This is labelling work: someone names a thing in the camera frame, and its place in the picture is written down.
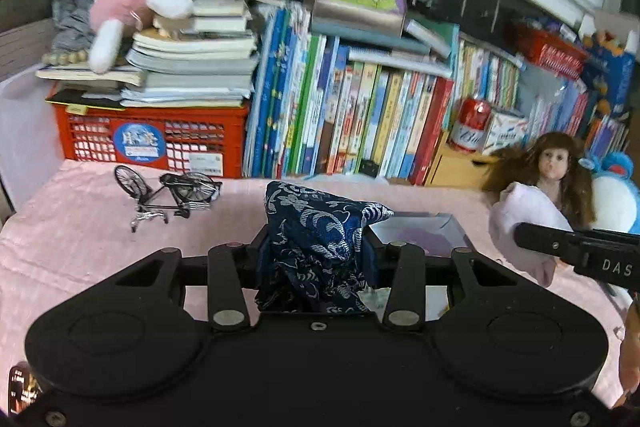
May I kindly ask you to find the red plastic basket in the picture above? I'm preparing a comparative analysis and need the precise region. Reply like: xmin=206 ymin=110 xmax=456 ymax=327
xmin=515 ymin=22 xmax=589 ymax=80

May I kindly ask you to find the light pink cloth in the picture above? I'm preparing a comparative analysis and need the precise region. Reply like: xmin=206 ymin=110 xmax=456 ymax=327
xmin=489 ymin=183 xmax=574 ymax=286

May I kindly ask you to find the grey storage box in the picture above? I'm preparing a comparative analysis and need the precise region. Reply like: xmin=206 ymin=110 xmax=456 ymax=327
xmin=369 ymin=212 xmax=475 ymax=310

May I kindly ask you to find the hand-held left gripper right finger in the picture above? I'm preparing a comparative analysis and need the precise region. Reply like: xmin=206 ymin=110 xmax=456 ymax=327
xmin=367 ymin=234 xmax=523 ymax=333

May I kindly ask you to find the row of tall children's books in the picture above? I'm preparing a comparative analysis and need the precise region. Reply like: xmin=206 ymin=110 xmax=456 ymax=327
xmin=242 ymin=4 xmax=457 ymax=186

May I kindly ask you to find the red plastic crate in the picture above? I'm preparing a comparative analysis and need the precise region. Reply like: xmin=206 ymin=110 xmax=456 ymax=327
xmin=47 ymin=99 xmax=251 ymax=180

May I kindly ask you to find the white board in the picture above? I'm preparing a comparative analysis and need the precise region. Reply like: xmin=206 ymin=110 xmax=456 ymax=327
xmin=0 ymin=67 xmax=67 ymax=210

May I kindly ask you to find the grey cloth toy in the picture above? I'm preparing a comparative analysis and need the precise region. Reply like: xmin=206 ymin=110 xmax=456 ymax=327
xmin=50 ymin=0 xmax=97 ymax=54

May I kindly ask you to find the blue brocade pouch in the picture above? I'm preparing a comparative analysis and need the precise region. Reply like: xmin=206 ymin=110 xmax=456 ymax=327
xmin=255 ymin=181 xmax=396 ymax=314

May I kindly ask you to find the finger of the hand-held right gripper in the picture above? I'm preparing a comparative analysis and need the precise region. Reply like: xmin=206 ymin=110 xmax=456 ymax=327
xmin=515 ymin=222 xmax=587 ymax=269

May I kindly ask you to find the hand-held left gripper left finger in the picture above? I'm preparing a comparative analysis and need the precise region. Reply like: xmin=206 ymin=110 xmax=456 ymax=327
xmin=112 ymin=227 xmax=271 ymax=333

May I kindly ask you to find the wooden drawer box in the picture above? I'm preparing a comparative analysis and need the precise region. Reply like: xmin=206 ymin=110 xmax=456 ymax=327
xmin=425 ymin=132 xmax=502 ymax=194

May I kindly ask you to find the wooden bead bracelet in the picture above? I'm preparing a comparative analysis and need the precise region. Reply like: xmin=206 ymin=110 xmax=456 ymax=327
xmin=41 ymin=49 xmax=92 ymax=66

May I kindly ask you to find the person's right forearm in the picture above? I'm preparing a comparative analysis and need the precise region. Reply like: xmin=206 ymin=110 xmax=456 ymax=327
xmin=618 ymin=297 xmax=640 ymax=408

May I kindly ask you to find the blue plush toy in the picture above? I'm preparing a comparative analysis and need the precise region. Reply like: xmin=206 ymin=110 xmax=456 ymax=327
xmin=582 ymin=152 xmax=640 ymax=236

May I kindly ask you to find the white card box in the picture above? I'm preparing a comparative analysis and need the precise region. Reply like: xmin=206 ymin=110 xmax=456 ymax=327
xmin=482 ymin=107 xmax=529 ymax=156

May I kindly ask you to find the brown-haired doll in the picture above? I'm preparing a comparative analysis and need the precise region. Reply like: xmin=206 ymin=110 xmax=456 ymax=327
xmin=482 ymin=132 xmax=597 ymax=269

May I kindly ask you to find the red drink can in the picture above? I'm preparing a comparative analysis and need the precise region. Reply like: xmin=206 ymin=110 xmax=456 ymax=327
xmin=450 ymin=97 xmax=494 ymax=154

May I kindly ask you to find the stack of lying books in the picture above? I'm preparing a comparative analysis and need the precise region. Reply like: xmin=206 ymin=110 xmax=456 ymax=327
xmin=37 ymin=0 xmax=262 ymax=108

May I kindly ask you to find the blue cardboard box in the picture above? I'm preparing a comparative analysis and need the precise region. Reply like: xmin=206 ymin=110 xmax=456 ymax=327
xmin=580 ymin=32 xmax=637 ymax=118

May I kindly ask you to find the miniature black bicycle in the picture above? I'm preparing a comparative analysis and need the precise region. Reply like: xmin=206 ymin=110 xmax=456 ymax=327
xmin=114 ymin=164 xmax=224 ymax=233

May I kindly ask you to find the row of small books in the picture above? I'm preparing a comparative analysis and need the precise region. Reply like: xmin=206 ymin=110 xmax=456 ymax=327
xmin=457 ymin=34 xmax=632 ymax=152

